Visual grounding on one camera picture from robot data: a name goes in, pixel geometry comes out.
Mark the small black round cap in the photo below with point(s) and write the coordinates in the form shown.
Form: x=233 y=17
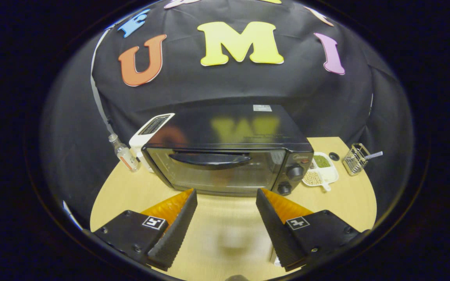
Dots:
x=334 y=156

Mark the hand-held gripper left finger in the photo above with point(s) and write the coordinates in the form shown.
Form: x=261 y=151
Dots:
x=176 y=236

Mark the black toaster oven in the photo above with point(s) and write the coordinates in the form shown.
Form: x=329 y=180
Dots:
x=229 y=175

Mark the white divided dish with beans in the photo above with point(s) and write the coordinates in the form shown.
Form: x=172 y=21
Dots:
x=320 y=171

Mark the small clear glass bottle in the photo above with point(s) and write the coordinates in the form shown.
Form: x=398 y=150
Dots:
x=125 y=155

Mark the white bread toaster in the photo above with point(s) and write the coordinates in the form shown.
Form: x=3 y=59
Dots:
x=143 y=138

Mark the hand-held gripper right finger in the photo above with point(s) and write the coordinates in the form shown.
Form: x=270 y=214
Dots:
x=277 y=234

